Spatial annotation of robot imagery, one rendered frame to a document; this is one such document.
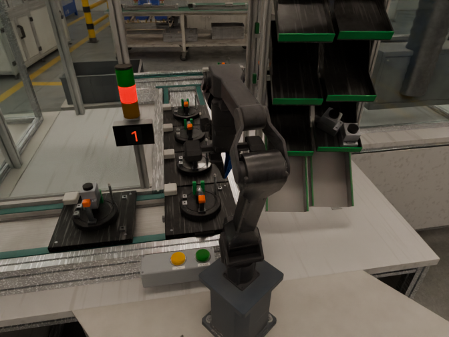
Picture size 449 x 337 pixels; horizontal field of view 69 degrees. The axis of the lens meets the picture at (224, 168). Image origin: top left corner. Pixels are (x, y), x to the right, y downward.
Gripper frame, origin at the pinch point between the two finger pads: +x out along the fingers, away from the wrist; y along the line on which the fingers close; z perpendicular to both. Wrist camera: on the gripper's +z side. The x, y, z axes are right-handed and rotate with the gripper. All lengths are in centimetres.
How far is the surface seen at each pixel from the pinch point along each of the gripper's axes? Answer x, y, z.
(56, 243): 29, 49, 9
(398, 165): 56, -108, 67
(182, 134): 28, 8, 67
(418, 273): 47, -66, -6
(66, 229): 29, 47, 14
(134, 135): 5.4, 23.9, 28.9
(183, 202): 25.2, 10.6, 17.4
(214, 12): 53, -67, 518
